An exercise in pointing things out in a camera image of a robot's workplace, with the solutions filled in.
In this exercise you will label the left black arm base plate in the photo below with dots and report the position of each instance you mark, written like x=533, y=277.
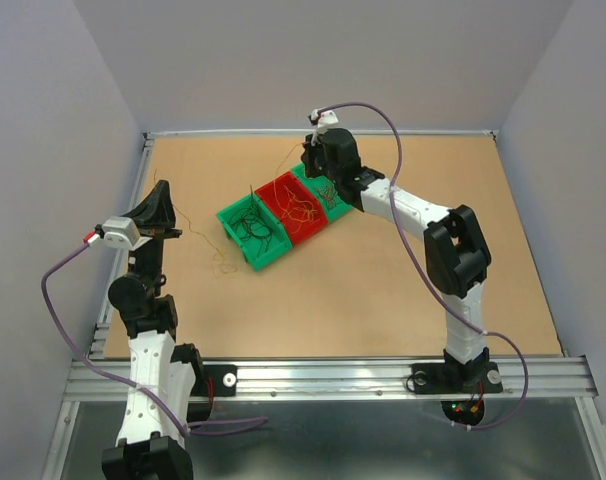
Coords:
x=218, y=380

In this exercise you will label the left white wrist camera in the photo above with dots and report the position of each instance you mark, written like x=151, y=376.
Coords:
x=117, y=232

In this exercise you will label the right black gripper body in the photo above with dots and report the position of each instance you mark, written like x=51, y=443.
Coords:
x=315, y=164

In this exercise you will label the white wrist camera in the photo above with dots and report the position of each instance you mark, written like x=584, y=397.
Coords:
x=321, y=121
x=117, y=232

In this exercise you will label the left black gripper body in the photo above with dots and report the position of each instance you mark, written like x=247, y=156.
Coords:
x=155, y=245

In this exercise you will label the aluminium front rail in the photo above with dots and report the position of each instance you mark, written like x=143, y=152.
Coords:
x=384, y=379

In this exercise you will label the far green plastic bin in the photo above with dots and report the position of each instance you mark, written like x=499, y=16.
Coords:
x=324, y=191

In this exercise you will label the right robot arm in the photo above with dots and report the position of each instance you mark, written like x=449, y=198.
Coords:
x=456, y=256

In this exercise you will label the red plastic bin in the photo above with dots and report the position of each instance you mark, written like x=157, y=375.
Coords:
x=295, y=208

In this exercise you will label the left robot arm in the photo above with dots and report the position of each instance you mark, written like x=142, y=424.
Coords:
x=151, y=440

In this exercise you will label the green plastic bin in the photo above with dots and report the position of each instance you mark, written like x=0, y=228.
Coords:
x=255, y=231
x=324, y=191

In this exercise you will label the near green plastic bin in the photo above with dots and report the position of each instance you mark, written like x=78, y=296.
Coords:
x=255, y=231

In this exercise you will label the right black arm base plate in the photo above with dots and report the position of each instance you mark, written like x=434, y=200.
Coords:
x=450, y=379

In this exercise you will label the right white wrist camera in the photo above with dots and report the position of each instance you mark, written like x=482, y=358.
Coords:
x=321, y=121

